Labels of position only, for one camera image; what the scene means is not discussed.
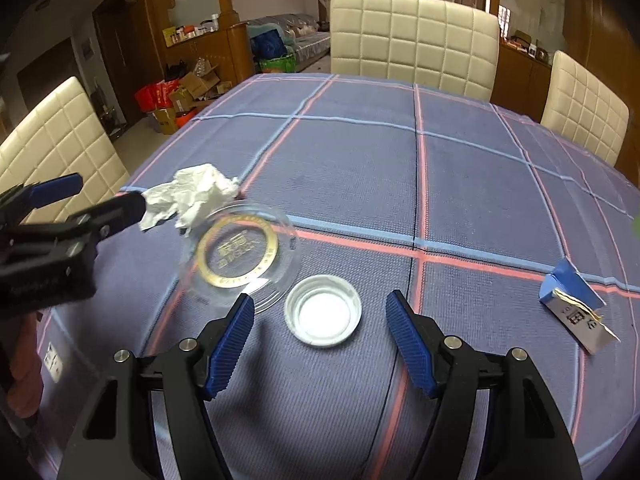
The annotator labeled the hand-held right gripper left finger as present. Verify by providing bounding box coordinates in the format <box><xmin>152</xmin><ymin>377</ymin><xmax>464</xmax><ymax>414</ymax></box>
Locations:
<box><xmin>55</xmin><ymin>292</ymin><xmax>257</xmax><ymax>480</ymax></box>

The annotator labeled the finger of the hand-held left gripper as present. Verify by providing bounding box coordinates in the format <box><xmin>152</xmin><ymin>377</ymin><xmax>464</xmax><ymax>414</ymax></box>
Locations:
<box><xmin>0</xmin><ymin>173</ymin><xmax>84</xmax><ymax>227</ymax></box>
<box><xmin>14</xmin><ymin>191</ymin><xmax>148</xmax><ymax>257</ymax></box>

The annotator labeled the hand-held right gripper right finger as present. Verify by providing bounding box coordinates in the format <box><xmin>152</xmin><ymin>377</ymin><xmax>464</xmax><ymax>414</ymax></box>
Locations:
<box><xmin>385</xmin><ymin>290</ymin><xmax>586</xmax><ymax>480</ymax></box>

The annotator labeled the white tissue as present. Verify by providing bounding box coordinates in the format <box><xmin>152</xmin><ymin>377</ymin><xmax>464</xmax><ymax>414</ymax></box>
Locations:
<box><xmin>139</xmin><ymin>164</ymin><xmax>241</xmax><ymax>237</ymax></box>

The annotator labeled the white bottle cap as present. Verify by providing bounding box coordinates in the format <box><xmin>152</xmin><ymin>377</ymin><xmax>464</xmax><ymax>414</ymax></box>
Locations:
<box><xmin>284</xmin><ymin>275</ymin><xmax>362</xmax><ymax>347</ymax></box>

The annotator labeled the person's left hand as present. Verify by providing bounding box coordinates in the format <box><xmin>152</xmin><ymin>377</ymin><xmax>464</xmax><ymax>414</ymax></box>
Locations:
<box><xmin>7</xmin><ymin>317</ymin><xmax>44</xmax><ymax>418</ymax></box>

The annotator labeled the cream quilted chair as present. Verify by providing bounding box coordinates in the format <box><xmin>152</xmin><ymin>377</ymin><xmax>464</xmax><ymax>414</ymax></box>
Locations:
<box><xmin>330</xmin><ymin>0</ymin><xmax>501</xmax><ymax>102</ymax></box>
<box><xmin>0</xmin><ymin>77</ymin><xmax>132</xmax><ymax>223</ymax></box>
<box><xmin>540</xmin><ymin>50</ymin><xmax>630</xmax><ymax>167</ymax></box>

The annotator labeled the red bag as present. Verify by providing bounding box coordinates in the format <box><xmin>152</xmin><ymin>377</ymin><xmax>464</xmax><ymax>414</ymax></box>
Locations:
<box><xmin>135</xmin><ymin>80</ymin><xmax>181</xmax><ymax>113</ymax></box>

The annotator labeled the pile of cardboard boxes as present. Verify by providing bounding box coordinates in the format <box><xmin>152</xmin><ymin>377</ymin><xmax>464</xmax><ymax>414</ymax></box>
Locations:
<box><xmin>150</xmin><ymin>70</ymin><xmax>234</xmax><ymax>136</ymax></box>

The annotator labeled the blue white paper carton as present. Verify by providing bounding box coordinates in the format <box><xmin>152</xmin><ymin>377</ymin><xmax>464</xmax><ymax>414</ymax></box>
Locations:
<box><xmin>539</xmin><ymin>257</ymin><xmax>621</xmax><ymax>356</ymax></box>

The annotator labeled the blue checked tablecloth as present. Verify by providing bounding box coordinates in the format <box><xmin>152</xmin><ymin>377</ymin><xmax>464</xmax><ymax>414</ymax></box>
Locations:
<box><xmin>35</xmin><ymin>72</ymin><xmax>640</xmax><ymax>480</ymax></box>

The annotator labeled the wooden counter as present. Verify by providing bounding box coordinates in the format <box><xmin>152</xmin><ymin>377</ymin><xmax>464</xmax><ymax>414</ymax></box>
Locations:
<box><xmin>162</xmin><ymin>24</ymin><xmax>257</xmax><ymax>87</ymax></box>

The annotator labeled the green basket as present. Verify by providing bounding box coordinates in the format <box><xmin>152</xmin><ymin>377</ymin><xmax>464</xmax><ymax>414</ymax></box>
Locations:
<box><xmin>257</xmin><ymin>52</ymin><xmax>297</xmax><ymax>74</ymax></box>

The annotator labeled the blue bag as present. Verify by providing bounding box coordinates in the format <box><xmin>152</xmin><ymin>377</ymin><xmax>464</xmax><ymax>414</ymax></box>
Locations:
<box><xmin>250</xmin><ymin>30</ymin><xmax>289</xmax><ymax>61</ymax></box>

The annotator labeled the grey sofa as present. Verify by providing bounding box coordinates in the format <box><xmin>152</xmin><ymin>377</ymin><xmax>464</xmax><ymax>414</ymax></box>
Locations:
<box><xmin>247</xmin><ymin>12</ymin><xmax>332</xmax><ymax>73</ymax></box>

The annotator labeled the wooden sideboard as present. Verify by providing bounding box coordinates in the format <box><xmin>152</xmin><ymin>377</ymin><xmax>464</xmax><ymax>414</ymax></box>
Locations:
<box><xmin>499</xmin><ymin>35</ymin><xmax>554</xmax><ymax>121</ymax></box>

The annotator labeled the clear lid with gold ring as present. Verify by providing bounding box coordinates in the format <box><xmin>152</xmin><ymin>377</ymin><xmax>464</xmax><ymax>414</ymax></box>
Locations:
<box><xmin>180</xmin><ymin>199</ymin><xmax>302</xmax><ymax>317</ymax></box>

